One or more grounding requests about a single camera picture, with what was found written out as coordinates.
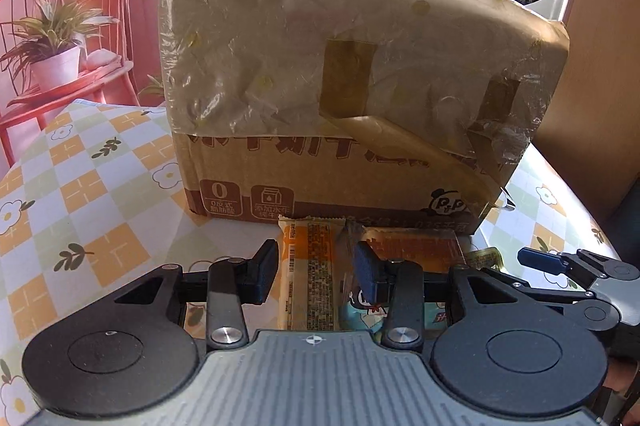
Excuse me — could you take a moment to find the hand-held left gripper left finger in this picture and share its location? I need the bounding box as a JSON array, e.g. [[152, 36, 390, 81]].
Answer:
[[115, 238, 280, 351]]

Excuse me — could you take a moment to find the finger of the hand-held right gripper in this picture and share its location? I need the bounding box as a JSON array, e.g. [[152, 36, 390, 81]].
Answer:
[[480, 267, 623, 333], [516, 247, 627, 281]]

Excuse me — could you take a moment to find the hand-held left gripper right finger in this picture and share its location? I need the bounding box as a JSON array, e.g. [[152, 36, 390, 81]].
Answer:
[[351, 242, 536, 351]]

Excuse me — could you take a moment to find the orange snack bar packet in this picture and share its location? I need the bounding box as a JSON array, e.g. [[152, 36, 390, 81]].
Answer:
[[278, 215, 348, 333]]

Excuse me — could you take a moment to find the plastic-lined cardboard box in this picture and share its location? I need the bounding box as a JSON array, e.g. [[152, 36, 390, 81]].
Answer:
[[152, 0, 571, 236]]

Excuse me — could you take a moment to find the person's right forearm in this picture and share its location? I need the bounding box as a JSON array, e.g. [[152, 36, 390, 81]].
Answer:
[[602, 348, 640, 426]]

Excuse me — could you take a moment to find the teal cartoon snack packet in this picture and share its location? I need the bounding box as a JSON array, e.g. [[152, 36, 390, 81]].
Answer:
[[339, 288, 451, 334]]

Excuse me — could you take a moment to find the brown wafer packet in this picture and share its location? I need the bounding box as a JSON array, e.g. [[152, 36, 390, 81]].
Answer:
[[340, 222, 467, 268]]

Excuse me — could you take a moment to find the green-yellow snack packet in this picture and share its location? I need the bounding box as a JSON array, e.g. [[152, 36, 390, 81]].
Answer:
[[465, 247, 502, 269]]

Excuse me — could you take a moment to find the checked floral tablecloth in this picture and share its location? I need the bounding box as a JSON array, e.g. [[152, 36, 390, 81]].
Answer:
[[0, 98, 631, 426]]

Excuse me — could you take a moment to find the wooden board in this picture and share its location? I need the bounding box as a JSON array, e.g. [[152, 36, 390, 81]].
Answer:
[[530, 0, 640, 252]]

